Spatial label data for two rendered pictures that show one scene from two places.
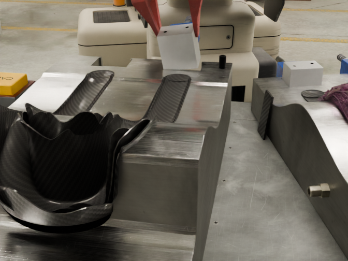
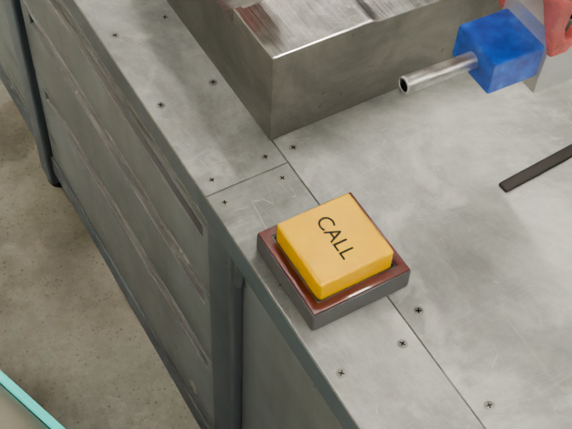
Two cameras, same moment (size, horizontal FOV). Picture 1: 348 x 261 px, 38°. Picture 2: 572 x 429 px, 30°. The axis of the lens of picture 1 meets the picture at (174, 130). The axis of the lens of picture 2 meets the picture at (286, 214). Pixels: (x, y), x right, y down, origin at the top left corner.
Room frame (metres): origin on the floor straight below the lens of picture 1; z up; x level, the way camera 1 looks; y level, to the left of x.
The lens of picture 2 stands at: (1.12, 0.58, 1.43)
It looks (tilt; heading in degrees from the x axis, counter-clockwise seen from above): 53 degrees down; 227
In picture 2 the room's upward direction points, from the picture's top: 3 degrees clockwise
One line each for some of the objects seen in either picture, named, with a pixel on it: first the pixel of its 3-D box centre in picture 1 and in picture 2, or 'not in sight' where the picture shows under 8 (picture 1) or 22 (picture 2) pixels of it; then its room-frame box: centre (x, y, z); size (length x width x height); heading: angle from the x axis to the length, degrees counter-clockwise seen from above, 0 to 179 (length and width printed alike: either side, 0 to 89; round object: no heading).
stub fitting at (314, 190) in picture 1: (318, 190); not in sight; (0.44, -0.15, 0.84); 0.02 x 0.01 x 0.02; 97
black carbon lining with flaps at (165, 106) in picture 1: (105, 101); not in sight; (0.50, 0.07, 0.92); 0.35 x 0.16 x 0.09; 169
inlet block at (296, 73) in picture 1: (291, 71); not in sight; (0.77, -0.19, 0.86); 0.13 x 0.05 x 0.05; 7
